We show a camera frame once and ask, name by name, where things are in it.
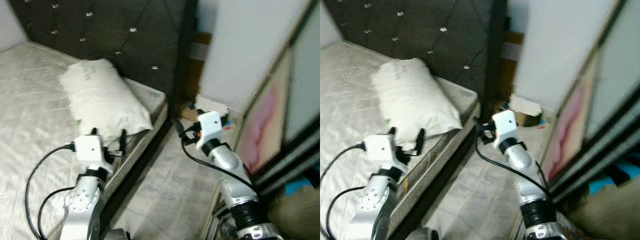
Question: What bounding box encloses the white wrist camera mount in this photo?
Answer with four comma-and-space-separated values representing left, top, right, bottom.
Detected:
196, 111, 224, 151
363, 134, 399, 164
74, 134, 109, 164
492, 110, 518, 149

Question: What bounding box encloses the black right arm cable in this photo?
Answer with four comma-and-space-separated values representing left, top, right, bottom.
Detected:
180, 140, 259, 195
475, 136, 553, 196

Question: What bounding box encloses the silver robot left leg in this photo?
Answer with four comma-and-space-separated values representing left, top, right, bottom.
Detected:
102, 228, 132, 240
416, 227, 441, 240

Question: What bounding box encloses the dark tufted headboard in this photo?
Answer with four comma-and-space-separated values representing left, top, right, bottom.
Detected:
9, 0, 200, 108
322, 0, 510, 108

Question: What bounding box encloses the brown cardboard box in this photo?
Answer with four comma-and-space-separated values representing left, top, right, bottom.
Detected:
565, 187, 640, 240
265, 186, 320, 240

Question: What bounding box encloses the black left forearm cable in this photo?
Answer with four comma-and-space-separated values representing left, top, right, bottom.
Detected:
326, 186, 368, 240
37, 186, 77, 240

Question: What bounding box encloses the white pillow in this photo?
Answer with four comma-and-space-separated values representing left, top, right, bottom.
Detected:
371, 57, 464, 136
58, 58, 154, 137

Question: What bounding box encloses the pink framed picture panel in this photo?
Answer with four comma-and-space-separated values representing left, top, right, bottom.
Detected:
234, 47, 295, 175
541, 50, 601, 182

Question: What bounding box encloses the brown wooden bedside cabinet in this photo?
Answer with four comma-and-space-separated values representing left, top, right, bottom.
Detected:
500, 31, 525, 101
186, 31, 213, 101

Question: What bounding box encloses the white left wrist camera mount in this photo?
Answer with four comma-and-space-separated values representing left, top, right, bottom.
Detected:
74, 134, 109, 164
363, 134, 399, 164

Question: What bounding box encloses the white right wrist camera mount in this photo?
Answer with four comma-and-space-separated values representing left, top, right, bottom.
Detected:
196, 111, 224, 151
492, 110, 518, 149

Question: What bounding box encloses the white quilted mattress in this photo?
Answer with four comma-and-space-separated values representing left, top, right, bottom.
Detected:
320, 41, 482, 240
0, 41, 168, 240

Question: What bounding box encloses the white torn cardboard piece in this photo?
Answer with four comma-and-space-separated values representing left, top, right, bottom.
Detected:
195, 94, 230, 117
509, 95, 544, 118

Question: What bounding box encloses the grey wardrobe door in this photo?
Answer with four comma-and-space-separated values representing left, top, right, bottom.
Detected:
282, 0, 320, 146
585, 0, 640, 143

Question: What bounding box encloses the blue item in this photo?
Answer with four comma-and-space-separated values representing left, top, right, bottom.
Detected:
284, 177, 315, 197
587, 160, 640, 197

